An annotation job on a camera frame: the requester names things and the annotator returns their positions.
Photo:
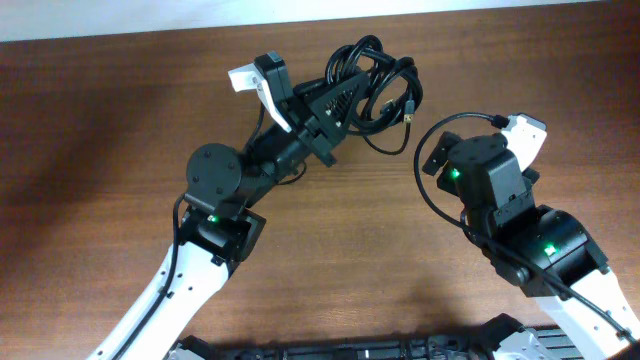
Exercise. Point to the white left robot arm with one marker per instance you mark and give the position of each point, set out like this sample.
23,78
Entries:
218,229

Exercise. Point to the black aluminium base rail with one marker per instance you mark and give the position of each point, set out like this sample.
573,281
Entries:
502,337

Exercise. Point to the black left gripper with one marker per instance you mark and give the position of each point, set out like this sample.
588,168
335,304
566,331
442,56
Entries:
317,128

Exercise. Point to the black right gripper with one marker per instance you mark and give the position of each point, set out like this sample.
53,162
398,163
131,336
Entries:
433,159

